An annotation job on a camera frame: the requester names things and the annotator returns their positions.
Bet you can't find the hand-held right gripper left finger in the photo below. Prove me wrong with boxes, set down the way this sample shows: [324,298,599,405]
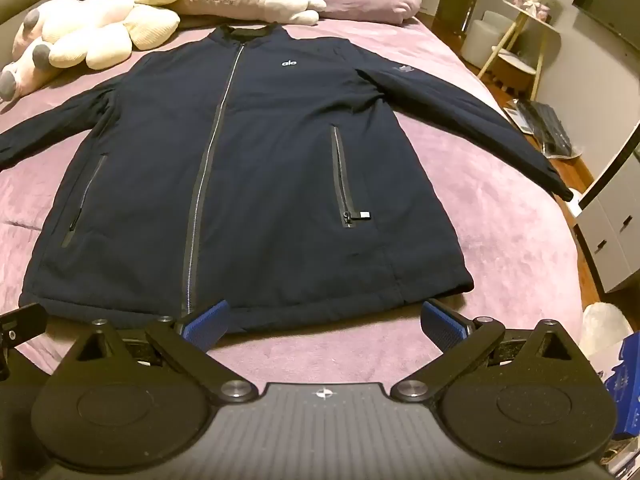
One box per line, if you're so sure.
[74,300,257,406]

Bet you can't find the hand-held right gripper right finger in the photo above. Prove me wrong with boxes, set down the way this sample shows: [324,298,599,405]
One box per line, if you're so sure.
[391,300,577,404]

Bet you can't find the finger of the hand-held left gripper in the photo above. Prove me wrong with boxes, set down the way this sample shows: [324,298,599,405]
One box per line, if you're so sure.
[0,304,49,381]

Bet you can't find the dark navy zip jacket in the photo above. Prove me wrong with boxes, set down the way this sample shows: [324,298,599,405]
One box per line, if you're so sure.
[0,24,574,335]

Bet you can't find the white fluffy cushion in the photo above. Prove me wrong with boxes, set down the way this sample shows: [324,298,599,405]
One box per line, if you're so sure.
[582,302,634,361]

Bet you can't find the white drawer cabinet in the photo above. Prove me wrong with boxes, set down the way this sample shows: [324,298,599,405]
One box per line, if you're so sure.
[572,125,640,293]

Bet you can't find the blue printed box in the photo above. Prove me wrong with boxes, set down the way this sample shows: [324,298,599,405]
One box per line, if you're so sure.
[602,332,640,442]

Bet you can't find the black keyboard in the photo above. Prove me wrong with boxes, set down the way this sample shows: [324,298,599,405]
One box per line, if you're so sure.
[515,100,574,157]

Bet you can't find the pink plush toy grey feet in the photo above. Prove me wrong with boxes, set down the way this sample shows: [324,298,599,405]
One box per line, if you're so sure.
[0,0,68,102]

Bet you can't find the white round stool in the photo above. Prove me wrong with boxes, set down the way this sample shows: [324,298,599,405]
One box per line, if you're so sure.
[460,10,523,67]

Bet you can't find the cream flower plush cushion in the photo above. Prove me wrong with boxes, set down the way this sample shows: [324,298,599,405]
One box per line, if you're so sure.
[47,0,189,72]

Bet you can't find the white side table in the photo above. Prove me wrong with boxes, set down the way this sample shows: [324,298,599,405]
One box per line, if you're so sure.
[477,0,557,103]

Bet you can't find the black wall television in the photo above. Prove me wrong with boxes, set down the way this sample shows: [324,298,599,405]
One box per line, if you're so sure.
[572,0,640,56]

